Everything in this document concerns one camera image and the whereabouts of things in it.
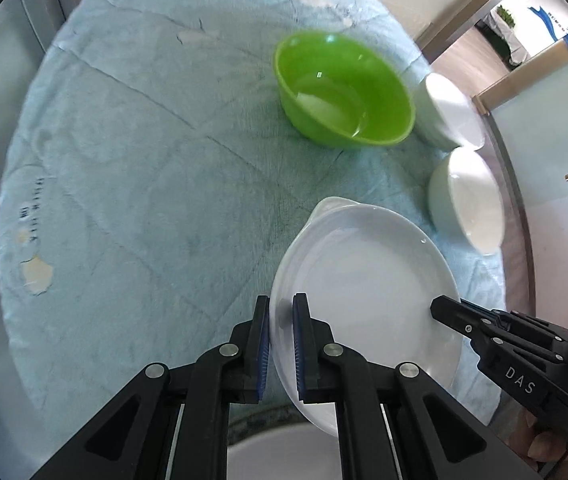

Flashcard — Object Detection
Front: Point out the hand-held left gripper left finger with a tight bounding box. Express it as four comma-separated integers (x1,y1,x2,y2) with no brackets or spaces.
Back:
29,295,271,480

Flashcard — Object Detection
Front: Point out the table with white cloth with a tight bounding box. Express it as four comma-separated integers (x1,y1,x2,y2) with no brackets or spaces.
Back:
481,10,532,61

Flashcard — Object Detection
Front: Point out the light blue quilted blanket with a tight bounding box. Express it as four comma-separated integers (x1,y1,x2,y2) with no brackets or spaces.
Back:
0,0,507,480

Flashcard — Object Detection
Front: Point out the white bowl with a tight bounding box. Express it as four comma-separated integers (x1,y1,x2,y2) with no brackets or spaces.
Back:
414,72,486,152
426,147,506,256

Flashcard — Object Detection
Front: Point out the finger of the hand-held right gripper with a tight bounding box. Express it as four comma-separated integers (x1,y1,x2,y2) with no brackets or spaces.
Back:
430,296,565,361
489,308,568,346

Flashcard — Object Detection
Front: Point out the green plastic bowl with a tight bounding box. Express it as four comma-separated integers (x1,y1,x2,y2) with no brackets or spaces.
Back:
274,30,416,149

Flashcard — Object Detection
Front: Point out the white plate with handles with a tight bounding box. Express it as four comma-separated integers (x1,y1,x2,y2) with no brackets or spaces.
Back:
269,196,464,438

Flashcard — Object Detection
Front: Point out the green potted plant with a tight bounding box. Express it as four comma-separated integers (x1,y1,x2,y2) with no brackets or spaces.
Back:
495,4,520,28

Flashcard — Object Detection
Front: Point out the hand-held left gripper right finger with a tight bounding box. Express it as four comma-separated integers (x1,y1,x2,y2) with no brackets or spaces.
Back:
291,292,540,480

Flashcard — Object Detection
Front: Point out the person's right hand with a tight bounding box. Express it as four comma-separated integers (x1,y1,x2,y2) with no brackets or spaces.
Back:
506,407,568,466

